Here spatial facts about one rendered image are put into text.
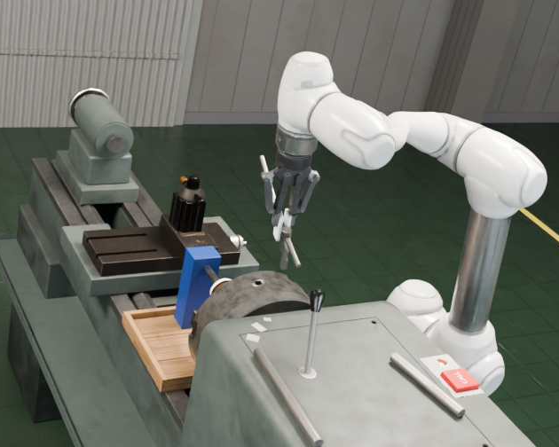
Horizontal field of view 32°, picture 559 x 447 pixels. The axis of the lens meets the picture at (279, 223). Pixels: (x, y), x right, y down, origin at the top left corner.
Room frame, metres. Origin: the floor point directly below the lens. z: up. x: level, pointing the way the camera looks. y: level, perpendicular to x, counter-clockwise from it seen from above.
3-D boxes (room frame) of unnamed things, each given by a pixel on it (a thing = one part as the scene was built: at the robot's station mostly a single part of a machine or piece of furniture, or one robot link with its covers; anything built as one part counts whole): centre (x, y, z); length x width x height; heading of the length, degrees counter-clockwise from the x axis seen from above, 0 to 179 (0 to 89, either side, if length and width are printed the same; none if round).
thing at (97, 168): (2.95, 0.65, 1.01); 0.30 x 0.20 x 0.29; 33
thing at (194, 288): (2.23, 0.18, 1.00); 0.08 x 0.06 x 0.23; 123
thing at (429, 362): (1.71, -0.42, 1.23); 0.13 x 0.08 x 0.06; 33
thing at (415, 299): (2.37, -0.43, 0.97); 0.18 x 0.16 x 0.22; 46
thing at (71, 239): (2.53, 0.33, 0.89); 0.53 x 0.30 x 0.06; 123
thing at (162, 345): (2.15, 0.13, 0.88); 0.36 x 0.30 x 0.04; 123
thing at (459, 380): (1.69, -0.44, 1.26); 0.06 x 0.06 x 0.02; 33
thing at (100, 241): (2.48, 0.32, 0.95); 0.43 x 0.18 x 0.04; 123
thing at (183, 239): (2.49, 0.25, 1.00); 0.20 x 0.10 x 0.05; 33
